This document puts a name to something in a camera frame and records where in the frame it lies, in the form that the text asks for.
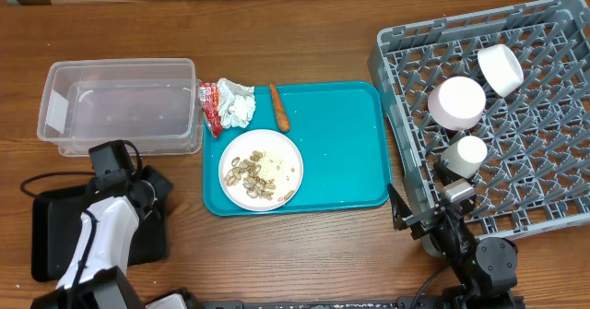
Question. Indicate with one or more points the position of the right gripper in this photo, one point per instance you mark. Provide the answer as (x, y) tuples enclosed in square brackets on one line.
[(423, 222)]

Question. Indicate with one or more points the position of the white cup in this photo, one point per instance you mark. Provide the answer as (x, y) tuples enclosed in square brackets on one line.
[(465, 156)]

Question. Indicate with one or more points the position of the pink bowl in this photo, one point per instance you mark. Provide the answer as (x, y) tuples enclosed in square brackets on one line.
[(457, 103)]

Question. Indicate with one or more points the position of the white bowl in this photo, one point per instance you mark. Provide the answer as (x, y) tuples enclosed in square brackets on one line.
[(501, 69)]

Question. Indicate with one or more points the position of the orange carrot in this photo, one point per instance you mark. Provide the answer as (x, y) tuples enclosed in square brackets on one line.
[(281, 116)]

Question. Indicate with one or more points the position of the white plate with food scraps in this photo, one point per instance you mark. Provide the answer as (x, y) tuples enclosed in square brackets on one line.
[(260, 170)]

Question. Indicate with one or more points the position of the white tissue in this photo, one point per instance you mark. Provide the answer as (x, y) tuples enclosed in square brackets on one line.
[(236, 104)]

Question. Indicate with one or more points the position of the red snack wrapper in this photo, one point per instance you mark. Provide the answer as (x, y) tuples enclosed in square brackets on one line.
[(209, 100)]

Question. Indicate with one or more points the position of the black plastic tray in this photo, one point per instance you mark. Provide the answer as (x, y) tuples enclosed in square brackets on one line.
[(56, 228)]

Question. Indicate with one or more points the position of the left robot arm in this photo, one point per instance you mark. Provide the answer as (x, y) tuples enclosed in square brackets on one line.
[(120, 195)]

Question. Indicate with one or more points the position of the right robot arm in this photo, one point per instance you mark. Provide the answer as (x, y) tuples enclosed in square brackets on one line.
[(485, 268)]

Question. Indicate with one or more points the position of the grey dishwasher rack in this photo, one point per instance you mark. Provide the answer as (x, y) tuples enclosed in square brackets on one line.
[(536, 175)]

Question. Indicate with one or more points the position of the teal serving tray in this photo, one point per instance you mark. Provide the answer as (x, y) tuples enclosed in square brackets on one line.
[(338, 128)]

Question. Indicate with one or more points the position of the clear plastic bin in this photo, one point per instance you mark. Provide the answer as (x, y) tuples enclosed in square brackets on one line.
[(151, 102)]

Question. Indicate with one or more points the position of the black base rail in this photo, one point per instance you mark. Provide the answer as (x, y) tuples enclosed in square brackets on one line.
[(318, 305)]

